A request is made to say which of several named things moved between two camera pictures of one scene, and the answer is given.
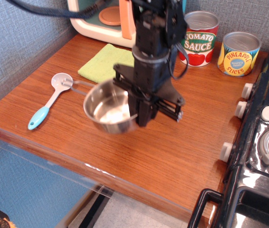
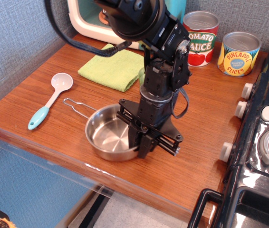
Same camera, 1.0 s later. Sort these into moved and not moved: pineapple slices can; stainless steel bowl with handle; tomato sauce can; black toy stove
Moved: stainless steel bowl with handle
Not moved: pineapple slices can; tomato sauce can; black toy stove
